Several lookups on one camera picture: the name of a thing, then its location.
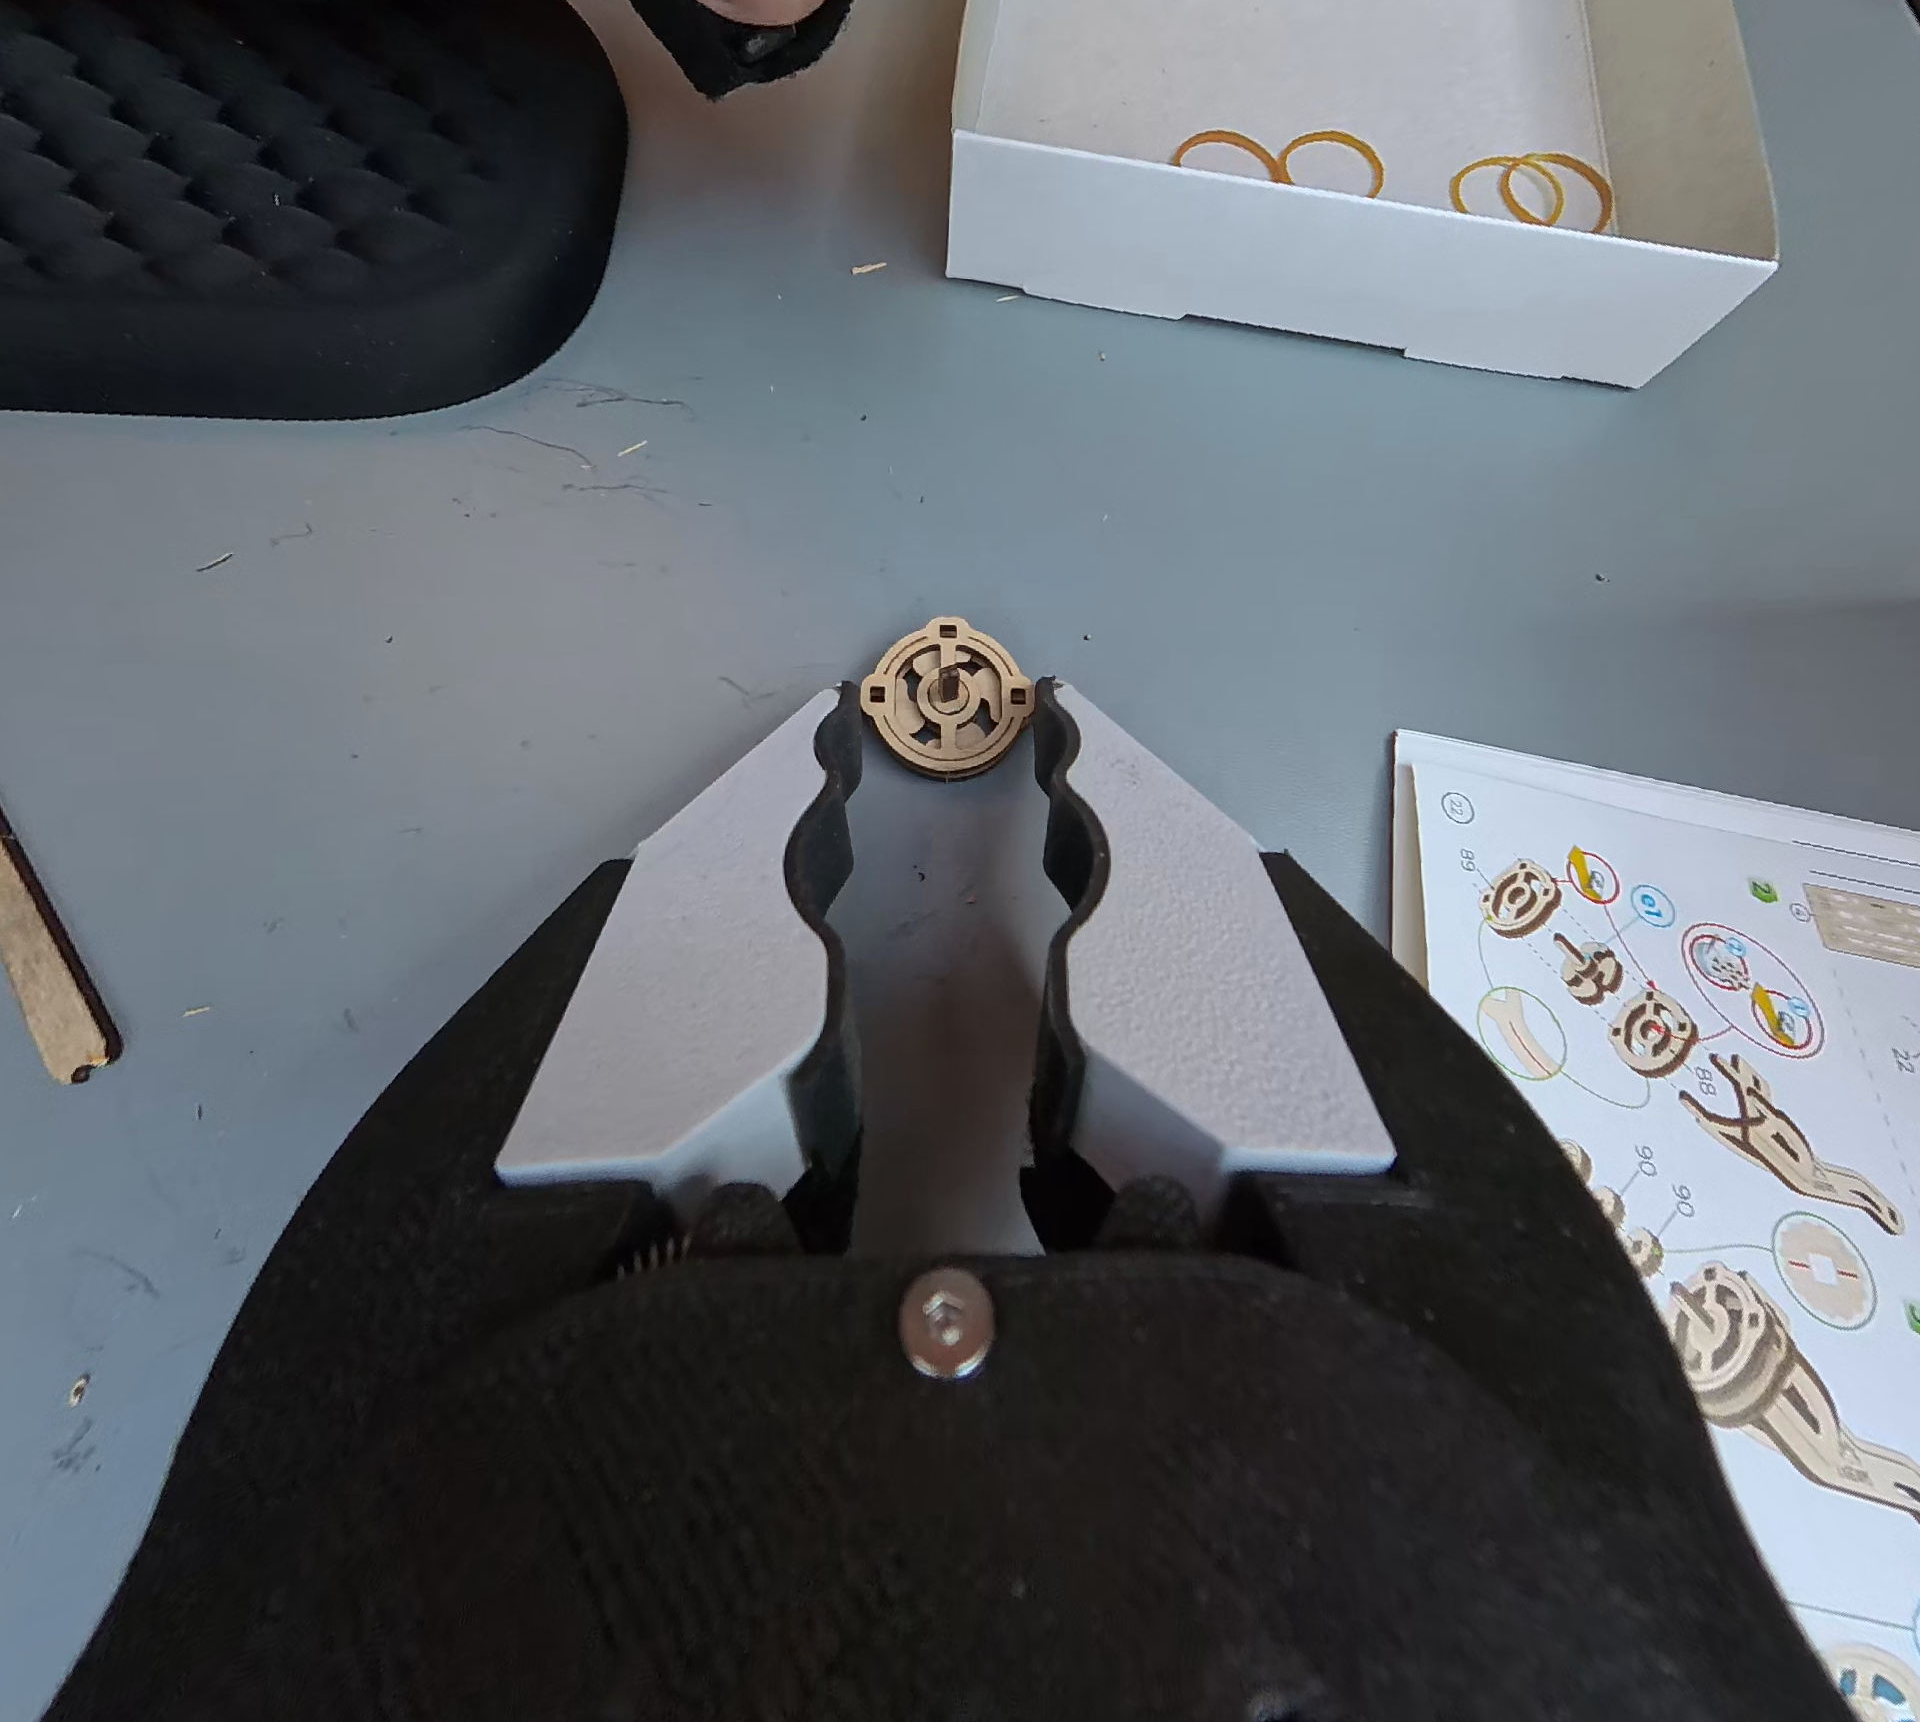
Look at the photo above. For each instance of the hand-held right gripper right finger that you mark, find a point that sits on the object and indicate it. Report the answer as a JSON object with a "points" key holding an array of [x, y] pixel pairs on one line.
{"points": [[1215, 1003]]}

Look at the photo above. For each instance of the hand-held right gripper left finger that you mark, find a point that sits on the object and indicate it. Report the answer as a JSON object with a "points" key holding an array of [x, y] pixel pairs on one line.
{"points": [[674, 1003]]}

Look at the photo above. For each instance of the round wooden gear part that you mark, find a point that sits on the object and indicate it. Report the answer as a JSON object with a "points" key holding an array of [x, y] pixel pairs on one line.
{"points": [[949, 704]]}

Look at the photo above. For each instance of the white cardboard box tray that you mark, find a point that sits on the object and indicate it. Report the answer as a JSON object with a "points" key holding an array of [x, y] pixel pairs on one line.
{"points": [[1276, 254]]}

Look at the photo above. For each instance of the black foam wrist rest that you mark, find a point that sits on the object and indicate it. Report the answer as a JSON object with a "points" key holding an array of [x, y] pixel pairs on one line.
{"points": [[269, 209]]}

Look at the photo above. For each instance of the printed instruction booklet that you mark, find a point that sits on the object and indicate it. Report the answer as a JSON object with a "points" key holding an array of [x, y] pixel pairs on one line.
{"points": [[1726, 1077]]}

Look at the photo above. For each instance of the tapered wooden stick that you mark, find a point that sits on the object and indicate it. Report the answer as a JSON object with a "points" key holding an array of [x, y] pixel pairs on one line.
{"points": [[54, 971]]}

